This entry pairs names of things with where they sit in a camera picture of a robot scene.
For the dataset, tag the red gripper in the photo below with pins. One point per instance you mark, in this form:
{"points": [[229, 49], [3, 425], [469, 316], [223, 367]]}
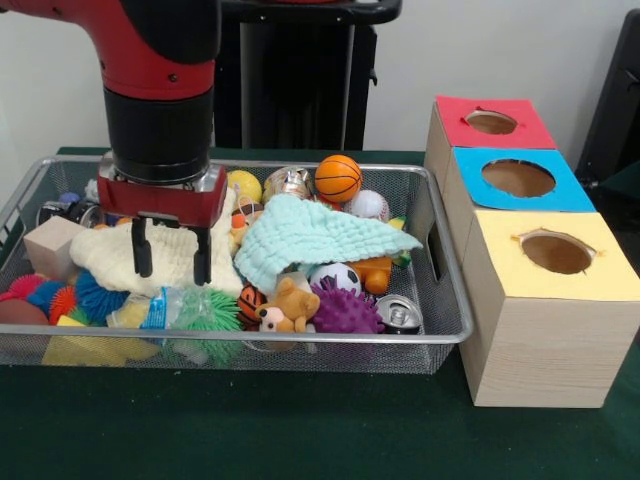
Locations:
{"points": [[160, 202]]}

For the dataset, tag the cream knitted cloth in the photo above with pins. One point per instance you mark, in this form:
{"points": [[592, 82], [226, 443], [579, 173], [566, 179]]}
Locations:
{"points": [[110, 260]]}

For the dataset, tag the mint green knitted cloth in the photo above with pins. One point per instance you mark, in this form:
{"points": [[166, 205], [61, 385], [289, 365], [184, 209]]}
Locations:
{"points": [[320, 235]]}

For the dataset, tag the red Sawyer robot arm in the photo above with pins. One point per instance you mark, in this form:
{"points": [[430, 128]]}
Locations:
{"points": [[150, 75]]}

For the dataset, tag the silver mesh bin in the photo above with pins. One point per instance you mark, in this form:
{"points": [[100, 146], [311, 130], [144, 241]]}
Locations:
{"points": [[375, 357]]}

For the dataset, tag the wooden three-hole box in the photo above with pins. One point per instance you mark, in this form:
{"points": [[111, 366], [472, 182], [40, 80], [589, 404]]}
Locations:
{"points": [[540, 350]]}

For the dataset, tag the green koosh ball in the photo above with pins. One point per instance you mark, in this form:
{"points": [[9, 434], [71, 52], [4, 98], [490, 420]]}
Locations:
{"points": [[220, 312]]}

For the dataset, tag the blue koosh ball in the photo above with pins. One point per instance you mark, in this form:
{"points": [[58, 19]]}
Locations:
{"points": [[97, 297]]}

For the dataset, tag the wooden block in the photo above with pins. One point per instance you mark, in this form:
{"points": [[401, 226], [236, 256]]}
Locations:
{"points": [[50, 245]]}

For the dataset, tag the brown teddy bear plush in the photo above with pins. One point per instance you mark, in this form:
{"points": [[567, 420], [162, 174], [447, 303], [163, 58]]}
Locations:
{"points": [[290, 305]]}

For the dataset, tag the toy soccer ball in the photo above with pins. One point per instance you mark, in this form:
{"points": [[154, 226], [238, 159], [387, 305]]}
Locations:
{"points": [[337, 277]]}

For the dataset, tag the orange toy basketball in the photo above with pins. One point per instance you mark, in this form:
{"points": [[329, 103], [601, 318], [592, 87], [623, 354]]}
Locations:
{"points": [[338, 179]]}

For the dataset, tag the purple spiky ball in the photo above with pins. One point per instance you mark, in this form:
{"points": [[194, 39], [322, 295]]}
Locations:
{"points": [[345, 312]]}

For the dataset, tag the white toy baseball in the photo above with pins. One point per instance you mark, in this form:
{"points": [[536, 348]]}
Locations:
{"points": [[367, 205]]}

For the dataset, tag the dark green table cloth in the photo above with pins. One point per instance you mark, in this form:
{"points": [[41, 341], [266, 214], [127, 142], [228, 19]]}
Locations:
{"points": [[300, 430]]}

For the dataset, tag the silver drink can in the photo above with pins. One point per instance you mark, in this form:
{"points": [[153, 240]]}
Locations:
{"points": [[400, 315]]}

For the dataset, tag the dark green side-table cloth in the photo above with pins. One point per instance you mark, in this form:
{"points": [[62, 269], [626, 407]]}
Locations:
{"points": [[625, 182]]}

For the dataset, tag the black stand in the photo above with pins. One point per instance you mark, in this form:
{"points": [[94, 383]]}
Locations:
{"points": [[615, 100]]}

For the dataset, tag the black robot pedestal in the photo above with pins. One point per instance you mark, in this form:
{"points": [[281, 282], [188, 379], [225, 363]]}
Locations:
{"points": [[310, 75]]}

